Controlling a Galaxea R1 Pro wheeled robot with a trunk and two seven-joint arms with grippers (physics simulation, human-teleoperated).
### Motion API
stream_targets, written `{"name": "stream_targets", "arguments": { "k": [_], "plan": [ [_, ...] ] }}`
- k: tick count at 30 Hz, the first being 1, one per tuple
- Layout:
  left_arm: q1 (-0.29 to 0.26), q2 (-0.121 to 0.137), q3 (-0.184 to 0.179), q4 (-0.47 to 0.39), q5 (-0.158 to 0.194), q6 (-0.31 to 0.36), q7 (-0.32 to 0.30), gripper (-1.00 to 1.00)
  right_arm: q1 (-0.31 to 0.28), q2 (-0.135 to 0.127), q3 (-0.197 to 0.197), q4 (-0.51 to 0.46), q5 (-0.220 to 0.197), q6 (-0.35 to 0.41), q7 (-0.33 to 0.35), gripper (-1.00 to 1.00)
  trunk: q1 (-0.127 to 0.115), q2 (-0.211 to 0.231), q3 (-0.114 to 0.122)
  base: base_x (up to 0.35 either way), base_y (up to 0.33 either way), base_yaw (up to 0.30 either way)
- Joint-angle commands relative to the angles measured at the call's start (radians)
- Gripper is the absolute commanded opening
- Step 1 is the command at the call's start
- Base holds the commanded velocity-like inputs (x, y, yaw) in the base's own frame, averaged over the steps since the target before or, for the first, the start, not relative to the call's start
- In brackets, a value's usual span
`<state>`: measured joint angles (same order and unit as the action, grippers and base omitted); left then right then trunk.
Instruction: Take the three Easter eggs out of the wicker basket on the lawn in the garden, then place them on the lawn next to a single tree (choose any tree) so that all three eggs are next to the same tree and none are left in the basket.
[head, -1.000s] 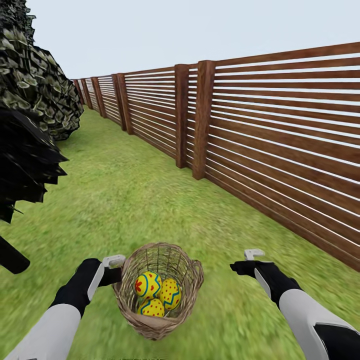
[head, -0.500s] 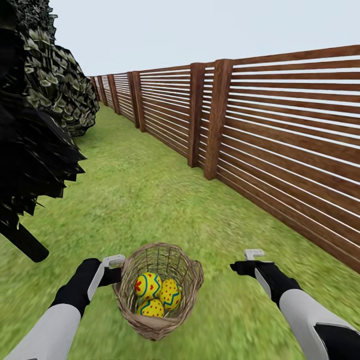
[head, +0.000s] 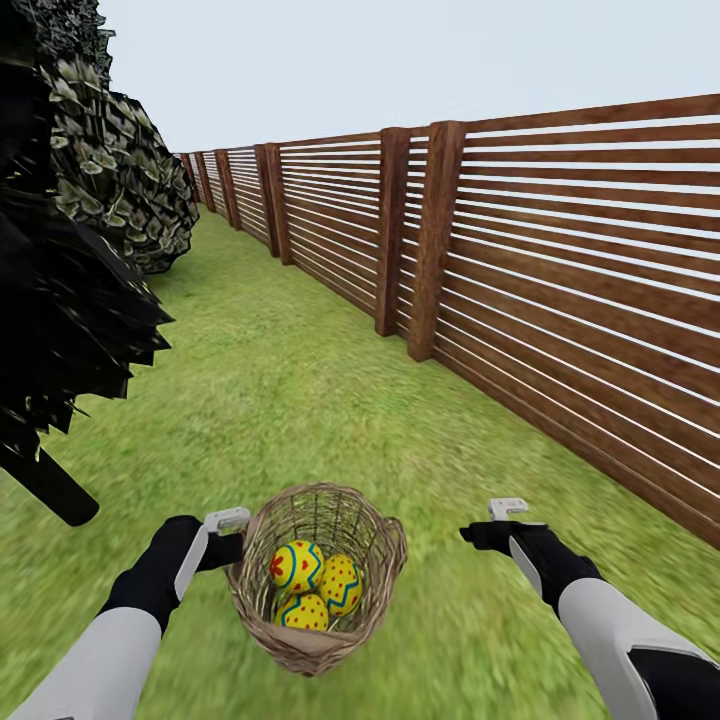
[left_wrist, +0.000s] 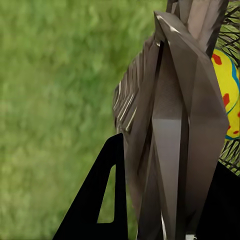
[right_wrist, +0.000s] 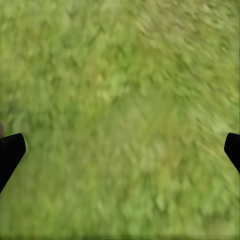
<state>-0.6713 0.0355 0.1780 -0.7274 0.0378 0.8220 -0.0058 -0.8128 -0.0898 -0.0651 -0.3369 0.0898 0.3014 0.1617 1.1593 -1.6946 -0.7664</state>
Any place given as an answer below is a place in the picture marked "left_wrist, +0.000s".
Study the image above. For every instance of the easter egg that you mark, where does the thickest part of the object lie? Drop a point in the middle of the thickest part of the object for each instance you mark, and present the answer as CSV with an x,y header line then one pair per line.
x,y
228,78
233,132

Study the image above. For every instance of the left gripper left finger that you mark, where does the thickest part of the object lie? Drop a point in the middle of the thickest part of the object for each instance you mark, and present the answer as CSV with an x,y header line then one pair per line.
x,y
80,221

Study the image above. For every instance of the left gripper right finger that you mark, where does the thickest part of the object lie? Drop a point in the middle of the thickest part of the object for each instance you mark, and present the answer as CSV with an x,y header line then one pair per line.
x,y
220,217

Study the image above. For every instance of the wicker basket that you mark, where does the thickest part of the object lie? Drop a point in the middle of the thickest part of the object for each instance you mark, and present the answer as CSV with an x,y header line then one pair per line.
x,y
170,110

